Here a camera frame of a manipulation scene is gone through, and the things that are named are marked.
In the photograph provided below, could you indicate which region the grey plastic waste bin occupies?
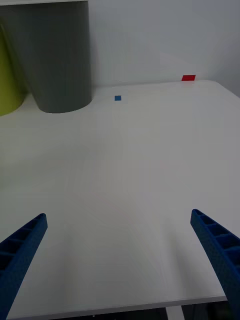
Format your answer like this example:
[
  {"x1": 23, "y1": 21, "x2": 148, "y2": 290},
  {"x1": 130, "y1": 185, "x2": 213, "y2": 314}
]
[{"x1": 0, "y1": 0, "x2": 94, "y2": 114}]

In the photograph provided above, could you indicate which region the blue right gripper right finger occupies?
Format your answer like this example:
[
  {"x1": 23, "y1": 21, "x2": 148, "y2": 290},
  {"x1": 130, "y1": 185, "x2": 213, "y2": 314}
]
[{"x1": 190, "y1": 208, "x2": 240, "y2": 320}]

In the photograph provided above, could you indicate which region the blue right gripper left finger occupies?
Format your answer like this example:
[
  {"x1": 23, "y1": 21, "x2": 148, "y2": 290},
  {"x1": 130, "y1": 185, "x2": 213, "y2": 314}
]
[{"x1": 0, "y1": 212, "x2": 48, "y2": 320}]

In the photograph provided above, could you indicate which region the yellow-green plastic waste bin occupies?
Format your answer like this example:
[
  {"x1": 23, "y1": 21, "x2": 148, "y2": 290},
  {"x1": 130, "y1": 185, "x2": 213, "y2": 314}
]
[{"x1": 0, "y1": 24, "x2": 27, "y2": 117}]

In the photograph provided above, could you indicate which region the white table leg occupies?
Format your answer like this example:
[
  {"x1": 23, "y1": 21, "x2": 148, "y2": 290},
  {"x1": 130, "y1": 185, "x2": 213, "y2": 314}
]
[{"x1": 164, "y1": 305, "x2": 186, "y2": 320}]

